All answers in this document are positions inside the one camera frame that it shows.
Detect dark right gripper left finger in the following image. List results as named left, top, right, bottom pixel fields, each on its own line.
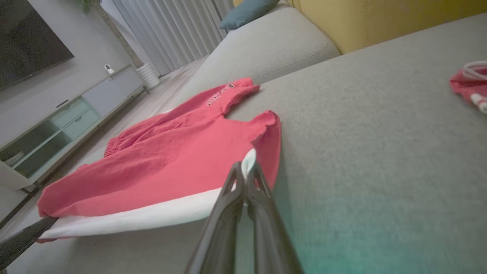
left=185, top=162, right=247, bottom=274

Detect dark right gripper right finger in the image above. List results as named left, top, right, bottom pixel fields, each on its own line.
left=246, top=162, right=305, bottom=274

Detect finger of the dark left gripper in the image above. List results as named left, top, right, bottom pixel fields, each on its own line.
left=0, top=217, right=58, bottom=271

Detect red basketball shorts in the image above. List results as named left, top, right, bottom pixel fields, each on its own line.
left=36, top=77, right=282, bottom=244

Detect red bulls basketball jersey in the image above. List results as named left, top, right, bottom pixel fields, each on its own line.
left=449, top=61, right=487, bottom=115

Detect grey low tv cabinet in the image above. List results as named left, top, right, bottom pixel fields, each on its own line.
left=0, top=65, right=147, bottom=191

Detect grey fabric sofa seat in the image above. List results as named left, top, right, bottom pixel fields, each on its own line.
left=0, top=13, right=487, bottom=274

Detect white ribbed cylinder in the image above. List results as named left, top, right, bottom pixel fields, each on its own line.
left=136, top=63, right=162, bottom=90

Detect grey sofa side section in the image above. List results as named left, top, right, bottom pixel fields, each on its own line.
left=167, top=4, right=341, bottom=111

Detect black flat television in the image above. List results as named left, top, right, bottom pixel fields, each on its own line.
left=0, top=0, right=75, bottom=92

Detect grey pleated curtain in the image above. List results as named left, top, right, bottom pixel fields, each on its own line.
left=112, top=0, right=234, bottom=76

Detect teal throw pillow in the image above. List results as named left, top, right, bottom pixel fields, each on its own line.
left=220, top=0, right=280, bottom=31

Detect green potted plant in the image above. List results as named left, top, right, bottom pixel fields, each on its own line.
left=78, top=0, right=144, bottom=70

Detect yellow sofa backrest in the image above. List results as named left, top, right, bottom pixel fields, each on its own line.
left=233, top=0, right=487, bottom=54

